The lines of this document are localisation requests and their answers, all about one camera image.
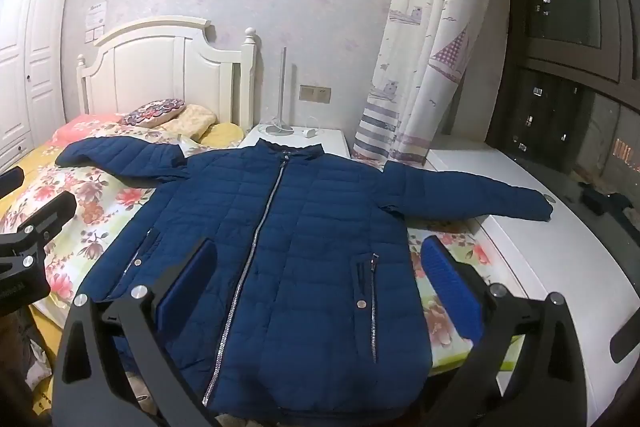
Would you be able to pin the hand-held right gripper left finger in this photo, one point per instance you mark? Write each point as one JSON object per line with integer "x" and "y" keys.
{"x": 187, "y": 277}

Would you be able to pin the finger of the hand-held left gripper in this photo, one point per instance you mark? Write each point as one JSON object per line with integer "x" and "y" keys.
{"x": 10, "y": 183}
{"x": 47, "y": 214}

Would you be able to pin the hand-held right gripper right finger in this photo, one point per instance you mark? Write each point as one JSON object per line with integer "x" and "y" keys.
{"x": 450, "y": 287}

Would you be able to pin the blue puffer jacket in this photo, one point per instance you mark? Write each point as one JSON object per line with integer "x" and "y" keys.
{"x": 300, "y": 257}

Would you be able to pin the dark cloth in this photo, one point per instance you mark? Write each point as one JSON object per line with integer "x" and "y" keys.
{"x": 25, "y": 347}

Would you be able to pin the pink floral pillow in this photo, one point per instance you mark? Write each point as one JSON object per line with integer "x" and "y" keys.
{"x": 85, "y": 127}

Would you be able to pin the white windowsill cabinet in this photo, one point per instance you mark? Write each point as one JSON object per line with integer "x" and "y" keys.
{"x": 550, "y": 267}

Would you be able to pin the white wardrobe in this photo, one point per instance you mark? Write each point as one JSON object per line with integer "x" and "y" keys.
{"x": 30, "y": 67}

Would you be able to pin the purple patterned pillow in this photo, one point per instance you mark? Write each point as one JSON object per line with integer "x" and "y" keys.
{"x": 152, "y": 113}

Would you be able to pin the yellow pillow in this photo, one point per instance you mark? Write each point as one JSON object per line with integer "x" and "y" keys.
{"x": 225, "y": 134}

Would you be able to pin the cream floral pillow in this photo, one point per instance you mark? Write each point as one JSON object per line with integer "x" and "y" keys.
{"x": 192, "y": 119}

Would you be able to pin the white charger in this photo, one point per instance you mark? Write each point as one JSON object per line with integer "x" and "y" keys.
{"x": 310, "y": 133}

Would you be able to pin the white nightstand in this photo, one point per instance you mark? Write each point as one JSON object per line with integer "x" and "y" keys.
{"x": 320, "y": 142}

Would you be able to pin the white paper notice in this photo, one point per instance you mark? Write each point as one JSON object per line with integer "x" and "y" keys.
{"x": 96, "y": 14}

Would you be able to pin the white wooden headboard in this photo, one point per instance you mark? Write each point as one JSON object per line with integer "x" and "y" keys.
{"x": 170, "y": 67}

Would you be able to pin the slim silver lamp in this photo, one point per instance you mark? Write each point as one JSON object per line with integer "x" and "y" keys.
{"x": 281, "y": 107}

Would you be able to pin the sailboat print curtain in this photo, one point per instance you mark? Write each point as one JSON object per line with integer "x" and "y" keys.
{"x": 440, "y": 32}

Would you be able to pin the dark window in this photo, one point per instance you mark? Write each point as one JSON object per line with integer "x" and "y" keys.
{"x": 565, "y": 7}

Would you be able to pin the white wall switch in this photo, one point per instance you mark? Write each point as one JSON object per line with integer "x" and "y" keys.
{"x": 95, "y": 36}

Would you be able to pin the beige wall socket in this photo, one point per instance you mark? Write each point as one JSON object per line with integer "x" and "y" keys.
{"x": 315, "y": 93}

